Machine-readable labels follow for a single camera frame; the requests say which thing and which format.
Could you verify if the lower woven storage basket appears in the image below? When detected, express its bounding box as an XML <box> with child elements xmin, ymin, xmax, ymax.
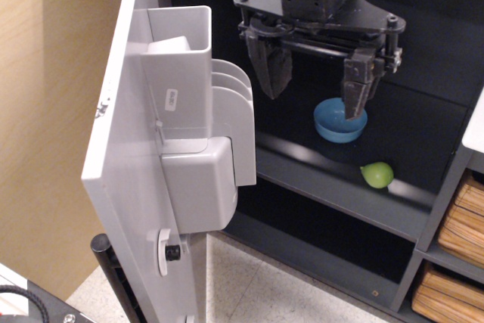
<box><xmin>411</xmin><ymin>263</ymin><xmax>483</xmax><ymax>323</ymax></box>

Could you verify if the green toy pear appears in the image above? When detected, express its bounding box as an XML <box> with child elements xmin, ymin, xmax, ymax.
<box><xmin>360</xmin><ymin>162</ymin><xmax>394</xmax><ymax>189</ymax></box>

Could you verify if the black braided cable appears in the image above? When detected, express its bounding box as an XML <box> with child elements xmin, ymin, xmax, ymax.
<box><xmin>0</xmin><ymin>284</ymin><xmax>50</xmax><ymax>323</ymax></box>

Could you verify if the grey ice dispenser housing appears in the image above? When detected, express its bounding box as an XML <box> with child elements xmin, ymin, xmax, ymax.
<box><xmin>141</xmin><ymin>6</ymin><xmax>256</xmax><ymax>234</ymax></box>

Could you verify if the grey side shelf unit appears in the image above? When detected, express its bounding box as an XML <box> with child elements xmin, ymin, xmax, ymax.
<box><xmin>389</xmin><ymin>141</ymin><xmax>484</xmax><ymax>323</ymax></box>

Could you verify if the black cylindrical door handle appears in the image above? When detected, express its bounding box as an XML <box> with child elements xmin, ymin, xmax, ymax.
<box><xmin>90</xmin><ymin>233</ymin><xmax>147</xmax><ymax>323</ymax></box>

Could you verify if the blue plastic bowl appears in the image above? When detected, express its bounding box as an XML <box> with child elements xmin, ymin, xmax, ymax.
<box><xmin>313</xmin><ymin>98</ymin><xmax>368</xmax><ymax>144</ymax></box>

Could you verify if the white toy fridge door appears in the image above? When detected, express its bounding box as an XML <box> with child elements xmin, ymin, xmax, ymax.
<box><xmin>82</xmin><ymin>0</ymin><xmax>206</xmax><ymax>322</ymax></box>

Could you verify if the woven storage basket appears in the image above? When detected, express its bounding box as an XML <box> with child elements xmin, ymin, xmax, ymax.
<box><xmin>411</xmin><ymin>263</ymin><xmax>483</xmax><ymax>323</ymax></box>
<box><xmin>437</xmin><ymin>170</ymin><xmax>483</xmax><ymax>268</ymax></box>

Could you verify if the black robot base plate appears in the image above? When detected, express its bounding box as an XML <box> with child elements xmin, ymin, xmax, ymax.
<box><xmin>1</xmin><ymin>284</ymin><xmax>92</xmax><ymax>322</ymax></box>

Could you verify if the white counter top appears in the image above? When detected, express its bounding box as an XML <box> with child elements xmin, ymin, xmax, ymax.
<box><xmin>462</xmin><ymin>91</ymin><xmax>484</xmax><ymax>154</ymax></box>

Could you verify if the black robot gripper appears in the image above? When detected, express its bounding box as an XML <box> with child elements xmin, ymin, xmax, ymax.
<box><xmin>234</xmin><ymin>0</ymin><xmax>406</xmax><ymax>120</ymax></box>

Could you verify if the upper woven storage basket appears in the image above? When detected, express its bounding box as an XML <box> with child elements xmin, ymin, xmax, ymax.
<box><xmin>437</xmin><ymin>170</ymin><xmax>483</xmax><ymax>268</ymax></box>

